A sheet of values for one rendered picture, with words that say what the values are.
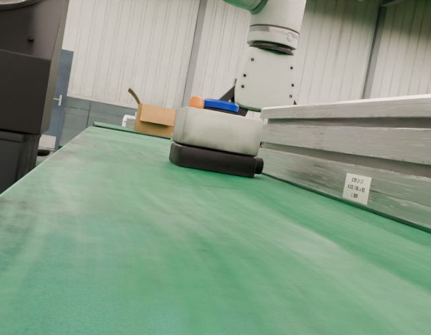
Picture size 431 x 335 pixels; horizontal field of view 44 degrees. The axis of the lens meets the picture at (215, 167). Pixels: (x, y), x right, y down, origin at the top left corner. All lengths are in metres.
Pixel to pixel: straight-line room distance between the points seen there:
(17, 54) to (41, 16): 0.08
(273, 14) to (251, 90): 0.12
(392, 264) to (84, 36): 11.59
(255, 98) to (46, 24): 0.34
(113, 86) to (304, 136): 11.14
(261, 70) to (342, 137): 0.43
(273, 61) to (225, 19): 11.29
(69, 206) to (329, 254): 0.09
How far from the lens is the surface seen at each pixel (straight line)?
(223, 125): 0.53
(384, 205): 0.38
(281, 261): 0.16
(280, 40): 0.86
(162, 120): 2.79
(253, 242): 0.18
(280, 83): 0.88
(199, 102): 0.52
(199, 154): 0.52
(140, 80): 11.68
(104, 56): 11.69
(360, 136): 0.43
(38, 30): 0.72
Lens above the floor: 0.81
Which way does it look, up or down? 3 degrees down
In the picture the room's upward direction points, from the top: 10 degrees clockwise
